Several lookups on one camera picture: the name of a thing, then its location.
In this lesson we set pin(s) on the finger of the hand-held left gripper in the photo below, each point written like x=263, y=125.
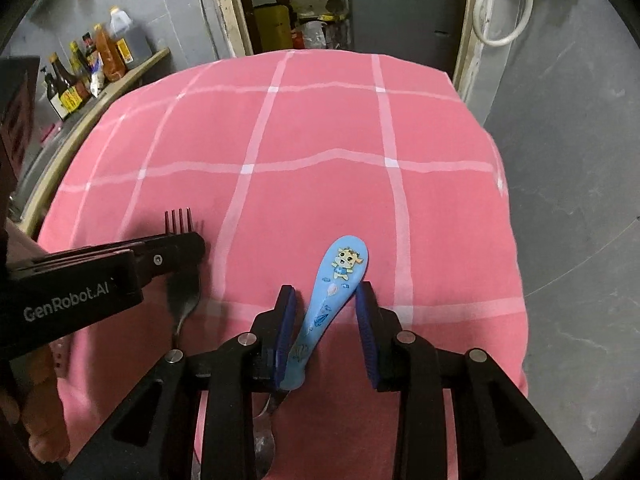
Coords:
x=170, y=257

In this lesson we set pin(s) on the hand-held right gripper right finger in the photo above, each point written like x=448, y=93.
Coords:
x=367, y=340

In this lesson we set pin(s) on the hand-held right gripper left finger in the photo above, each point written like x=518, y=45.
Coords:
x=286, y=340

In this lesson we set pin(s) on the steel fork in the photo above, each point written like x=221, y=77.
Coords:
x=182, y=300

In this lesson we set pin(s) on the person's left forearm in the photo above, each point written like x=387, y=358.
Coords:
x=40, y=410

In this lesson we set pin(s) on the person's left hand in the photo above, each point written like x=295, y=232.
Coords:
x=19, y=245

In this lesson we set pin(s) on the beige counter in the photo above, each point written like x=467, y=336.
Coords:
x=100, y=105

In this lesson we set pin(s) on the pink checked cloth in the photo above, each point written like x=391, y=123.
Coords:
x=325, y=160

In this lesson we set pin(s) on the white blue packet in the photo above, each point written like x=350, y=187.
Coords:
x=97, y=80

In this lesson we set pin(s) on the yellow label dark bottle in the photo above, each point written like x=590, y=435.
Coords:
x=67, y=90

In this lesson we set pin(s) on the dark sauce bottle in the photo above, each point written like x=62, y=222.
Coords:
x=52, y=97

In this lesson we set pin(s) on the yellow cap sauce bottle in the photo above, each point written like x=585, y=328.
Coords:
x=80, y=72

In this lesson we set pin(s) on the orange sauce bottle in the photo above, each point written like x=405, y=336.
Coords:
x=110, y=57

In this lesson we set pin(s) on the large dark sauce jug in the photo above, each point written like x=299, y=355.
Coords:
x=131, y=40

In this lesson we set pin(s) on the red label dark bottle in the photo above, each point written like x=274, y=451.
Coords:
x=90, y=47

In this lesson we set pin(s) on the yellow container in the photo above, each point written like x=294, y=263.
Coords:
x=272, y=30

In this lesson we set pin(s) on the clear plastic bag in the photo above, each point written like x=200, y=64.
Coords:
x=315, y=35

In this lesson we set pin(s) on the grey cabinet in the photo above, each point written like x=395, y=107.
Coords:
x=405, y=15

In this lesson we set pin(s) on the wooden door post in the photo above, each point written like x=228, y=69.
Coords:
x=472, y=60
x=231, y=10

